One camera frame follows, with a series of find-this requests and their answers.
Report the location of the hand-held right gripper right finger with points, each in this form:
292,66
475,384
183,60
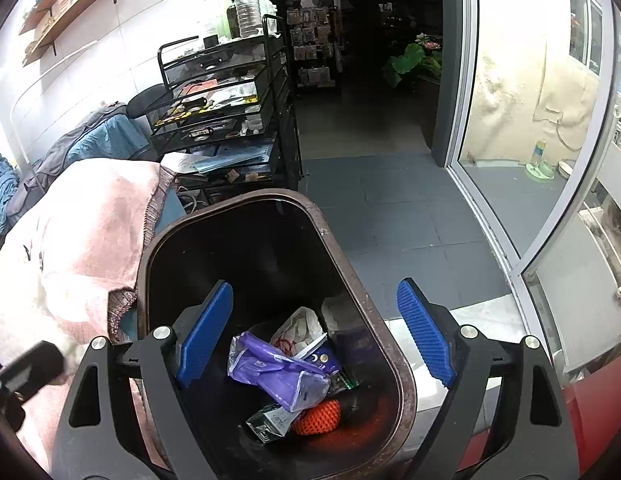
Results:
423,335

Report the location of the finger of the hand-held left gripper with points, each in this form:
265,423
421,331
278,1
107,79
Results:
30,370

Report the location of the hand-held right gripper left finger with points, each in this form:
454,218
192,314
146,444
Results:
205,335

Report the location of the purple plastic wrapper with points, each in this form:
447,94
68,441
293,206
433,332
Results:
275,370

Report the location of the brown trash bin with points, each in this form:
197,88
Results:
250,260

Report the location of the green plastic wrapper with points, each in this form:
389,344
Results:
346,385

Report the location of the white green milk carton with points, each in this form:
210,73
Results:
270,422

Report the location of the orange foam net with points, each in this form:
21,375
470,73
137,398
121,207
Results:
318,417

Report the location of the white printed wrapper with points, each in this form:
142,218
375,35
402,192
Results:
300,325

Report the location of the pink dotted blanket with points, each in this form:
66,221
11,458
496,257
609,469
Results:
65,260

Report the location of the red object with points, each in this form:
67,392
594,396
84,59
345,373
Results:
580,410

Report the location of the blue clothing pile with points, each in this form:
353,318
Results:
3,185

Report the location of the white bowl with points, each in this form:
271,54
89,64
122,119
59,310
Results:
566,168

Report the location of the blue cloth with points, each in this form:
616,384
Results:
100,140

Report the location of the glass door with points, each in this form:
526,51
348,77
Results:
470,110

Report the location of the black mesh cart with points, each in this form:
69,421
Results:
270,110

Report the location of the black office chair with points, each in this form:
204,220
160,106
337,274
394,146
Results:
143,100

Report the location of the green plant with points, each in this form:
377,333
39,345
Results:
410,62

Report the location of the white curved pipe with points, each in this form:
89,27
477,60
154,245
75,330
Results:
40,80

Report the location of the dark display rack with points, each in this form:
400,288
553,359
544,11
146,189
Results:
310,45

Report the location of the green bottle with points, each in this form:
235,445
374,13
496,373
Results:
226,17

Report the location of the clear plastic jug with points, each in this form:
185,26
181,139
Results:
249,12

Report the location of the long wooden wall shelf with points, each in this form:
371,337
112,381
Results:
80,12

